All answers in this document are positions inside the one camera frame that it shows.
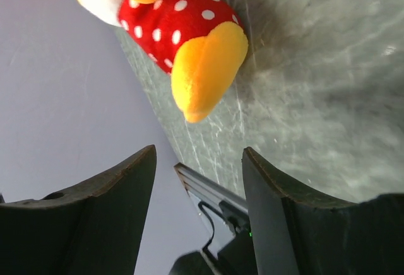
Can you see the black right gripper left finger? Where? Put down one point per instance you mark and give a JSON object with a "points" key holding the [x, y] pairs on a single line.
{"points": [[93, 227]]}

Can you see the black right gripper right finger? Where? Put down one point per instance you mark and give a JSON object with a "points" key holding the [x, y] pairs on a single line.
{"points": [[299, 230]]}

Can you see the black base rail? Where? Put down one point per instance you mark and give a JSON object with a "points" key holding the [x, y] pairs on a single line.
{"points": [[230, 207]]}

